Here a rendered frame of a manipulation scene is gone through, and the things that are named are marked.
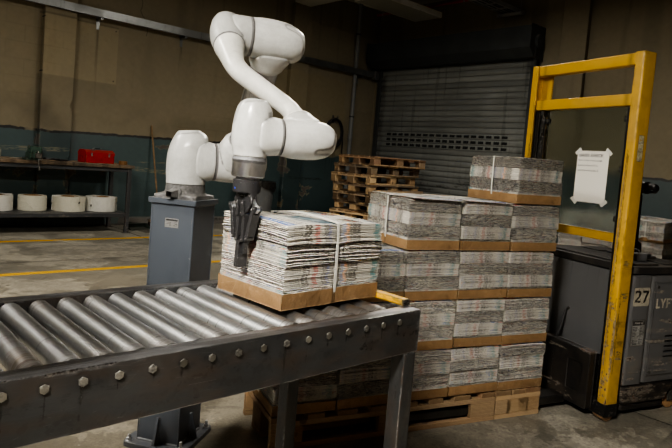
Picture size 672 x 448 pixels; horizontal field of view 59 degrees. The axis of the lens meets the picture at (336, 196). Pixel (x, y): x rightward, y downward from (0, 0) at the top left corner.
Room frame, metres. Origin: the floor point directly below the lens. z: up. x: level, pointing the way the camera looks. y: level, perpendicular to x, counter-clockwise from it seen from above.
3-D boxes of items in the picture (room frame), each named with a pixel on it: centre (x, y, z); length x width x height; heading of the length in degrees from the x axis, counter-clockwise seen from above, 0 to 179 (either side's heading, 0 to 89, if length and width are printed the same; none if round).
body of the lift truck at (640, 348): (3.40, -1.64, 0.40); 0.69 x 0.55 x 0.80; 25
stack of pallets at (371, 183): (9.53, -0.66, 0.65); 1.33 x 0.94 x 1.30; 137
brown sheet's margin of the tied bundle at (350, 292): (1.79, 0.01, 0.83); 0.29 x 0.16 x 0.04; 46
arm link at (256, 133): (1.58, 0.23, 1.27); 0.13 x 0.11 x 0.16; 113
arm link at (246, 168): (1.58, 0.24, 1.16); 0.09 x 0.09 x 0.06
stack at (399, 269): (2.74, -0.26, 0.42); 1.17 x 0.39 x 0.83; 115
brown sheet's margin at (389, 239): (2.80, -0.37, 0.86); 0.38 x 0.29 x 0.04; 26
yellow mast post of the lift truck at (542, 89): (3.53, -1.16, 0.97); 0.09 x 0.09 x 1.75; 25
